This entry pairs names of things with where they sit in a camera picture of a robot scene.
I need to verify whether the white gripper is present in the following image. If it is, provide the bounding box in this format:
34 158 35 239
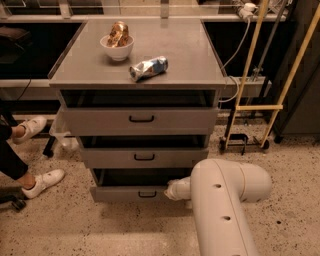
164 177 191 201

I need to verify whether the grey bottom drawer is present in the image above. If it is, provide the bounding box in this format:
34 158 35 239
90 168 191 202

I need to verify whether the grey drawer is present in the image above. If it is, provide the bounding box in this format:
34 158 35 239
90 168 191 202
80 148 208 169
61 108 217 136

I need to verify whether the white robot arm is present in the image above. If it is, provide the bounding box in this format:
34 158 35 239
165 159 272 256

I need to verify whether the grey middle drawer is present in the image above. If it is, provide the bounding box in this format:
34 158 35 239
80 148 208 169

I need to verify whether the grey top drawer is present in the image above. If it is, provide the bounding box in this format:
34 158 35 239
61 108 217 136

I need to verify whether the grey metal drawer cabinet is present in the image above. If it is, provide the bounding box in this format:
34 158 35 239
47 18 228 198

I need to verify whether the crushed silver blue can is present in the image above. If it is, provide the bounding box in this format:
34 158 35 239
129 56 168 82

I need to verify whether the clear plastic bag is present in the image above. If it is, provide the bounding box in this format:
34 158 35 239
49 108 79 150

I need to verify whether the white sneaker lower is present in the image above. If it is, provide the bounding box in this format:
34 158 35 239
20 169 65 199

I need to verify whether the white sneaker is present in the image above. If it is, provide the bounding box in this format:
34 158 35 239
11 116 47 144
20 169 65 199

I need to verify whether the white ceramic bowl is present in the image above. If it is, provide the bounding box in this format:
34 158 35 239
100 35 134 61

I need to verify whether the black chair base caster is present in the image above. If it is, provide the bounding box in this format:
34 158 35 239
0 195 26 212

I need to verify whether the white sneaker upper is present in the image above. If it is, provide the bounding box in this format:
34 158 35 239
11 116 47 144

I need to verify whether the gold crumpled snack bag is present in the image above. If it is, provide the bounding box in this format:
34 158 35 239
107 21 129 47

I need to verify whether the black trouser leg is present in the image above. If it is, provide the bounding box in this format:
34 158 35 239
0 99 30 182

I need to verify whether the white power adapter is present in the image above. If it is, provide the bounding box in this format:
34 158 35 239
238 3 256 21

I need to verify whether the dark bag on shelf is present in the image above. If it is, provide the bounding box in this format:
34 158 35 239
0 26 32 64

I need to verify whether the yellow hand truck frame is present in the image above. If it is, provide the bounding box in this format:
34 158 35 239
218 0 320 156

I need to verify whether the white cable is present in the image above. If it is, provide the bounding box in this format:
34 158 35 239
218 18 252 104

